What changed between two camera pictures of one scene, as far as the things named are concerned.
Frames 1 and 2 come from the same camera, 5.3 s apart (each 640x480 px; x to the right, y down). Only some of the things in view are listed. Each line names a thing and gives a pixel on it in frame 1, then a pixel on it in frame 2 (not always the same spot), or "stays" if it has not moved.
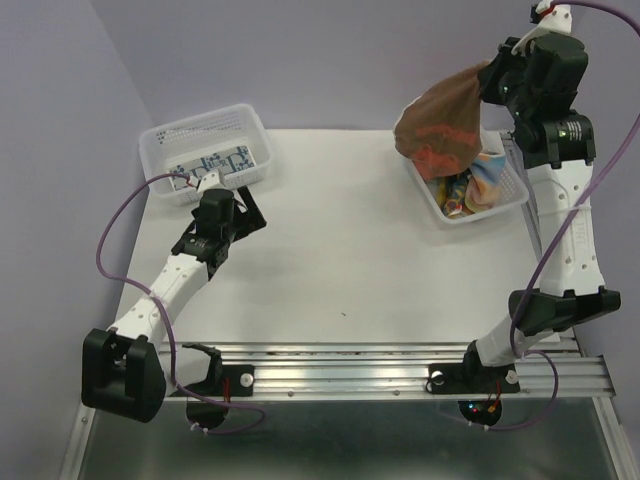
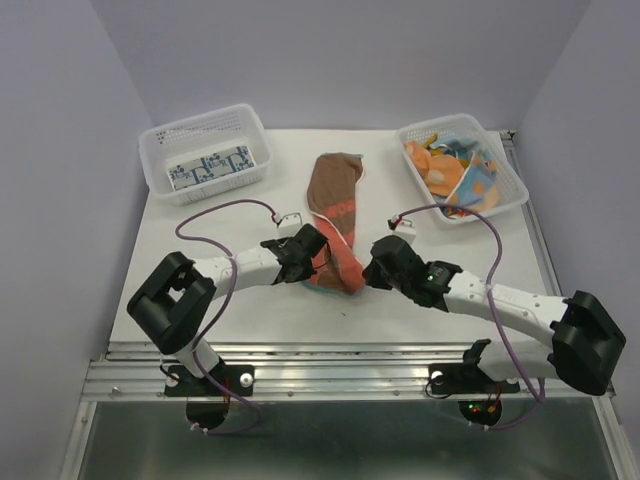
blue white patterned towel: [238, 158] stays
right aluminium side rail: [533, 209] stays
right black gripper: [491, 71] → [372, 276]
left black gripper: [249, 221] → [307, 271]
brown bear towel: [441, 130] → [331, 180]
